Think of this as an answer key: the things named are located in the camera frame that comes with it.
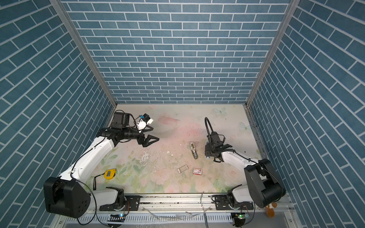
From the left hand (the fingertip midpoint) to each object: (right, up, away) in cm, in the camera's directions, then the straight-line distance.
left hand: (154, 133), depth 77 cm
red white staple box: (+24, -24, +7) cm, 34 cm away
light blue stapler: (+22, -13, +14) cm, 30 cm away
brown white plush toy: (+60, -37, -7) cm, 71 cm away
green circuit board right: (+45, -43, -6) cm, 62 cm away
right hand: (+31, -12, +15) cm, 37 cm away
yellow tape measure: (-27, -25, +5) cm, 37 cm away
